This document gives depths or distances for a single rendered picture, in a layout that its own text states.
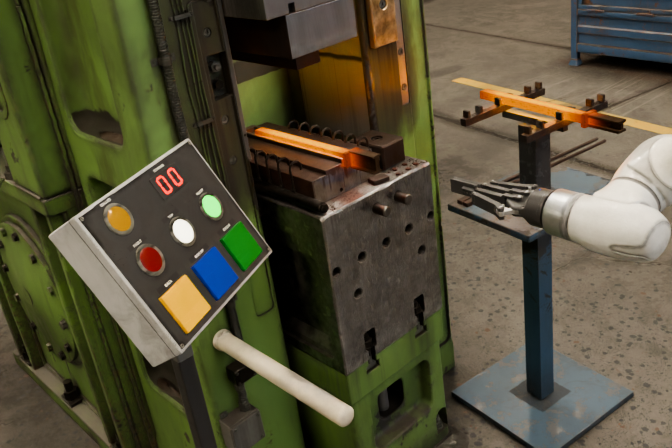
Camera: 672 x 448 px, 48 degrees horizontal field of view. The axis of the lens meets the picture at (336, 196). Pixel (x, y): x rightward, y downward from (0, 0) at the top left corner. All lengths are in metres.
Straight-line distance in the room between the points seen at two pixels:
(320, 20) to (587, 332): 1.64
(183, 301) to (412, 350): 0.96
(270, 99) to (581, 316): 1.43
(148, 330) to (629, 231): 0.81
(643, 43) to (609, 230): 4.27
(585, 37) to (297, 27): 4.32
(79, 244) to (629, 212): 0.91
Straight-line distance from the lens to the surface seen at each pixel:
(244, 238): 1.45
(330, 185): 1.78
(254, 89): 2.19
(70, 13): 1.90
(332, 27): 1.71
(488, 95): 2.17
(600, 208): 1.38
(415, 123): 2.19
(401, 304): 2.00
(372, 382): 2.03
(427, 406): 2.30
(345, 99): 2.10
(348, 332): 1.88
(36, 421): 2.94
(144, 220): 1.32
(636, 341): 2.83
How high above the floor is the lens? 1.66
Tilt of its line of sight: 24 degrees down
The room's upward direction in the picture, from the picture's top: 8 degrees counter-clockwise
